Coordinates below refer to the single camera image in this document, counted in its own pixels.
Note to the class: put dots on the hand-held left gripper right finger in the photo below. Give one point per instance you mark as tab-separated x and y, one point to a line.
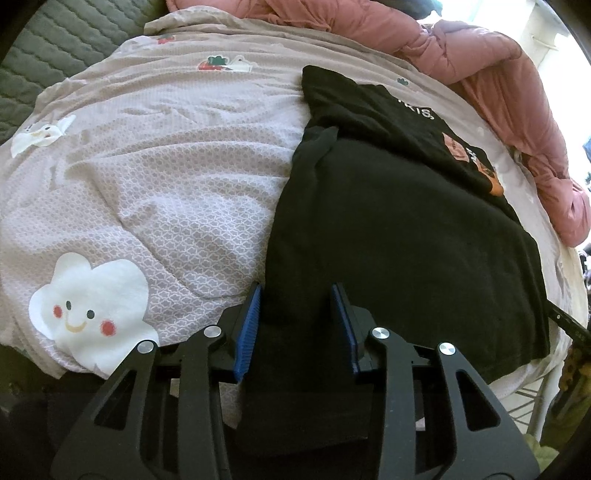
346	327

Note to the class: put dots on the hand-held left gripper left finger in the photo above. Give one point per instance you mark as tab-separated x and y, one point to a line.
247	332

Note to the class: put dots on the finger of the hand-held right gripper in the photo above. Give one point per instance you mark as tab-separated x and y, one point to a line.
572	328

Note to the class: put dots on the black sweater with orange cuffs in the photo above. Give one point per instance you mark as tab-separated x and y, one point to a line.
392	221

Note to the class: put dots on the printed beige blanket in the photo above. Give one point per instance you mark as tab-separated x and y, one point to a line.
161	184

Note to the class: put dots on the pink quilt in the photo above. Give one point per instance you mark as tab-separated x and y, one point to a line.
461	50

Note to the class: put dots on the grey quilted cushion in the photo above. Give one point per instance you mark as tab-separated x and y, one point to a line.
60	50

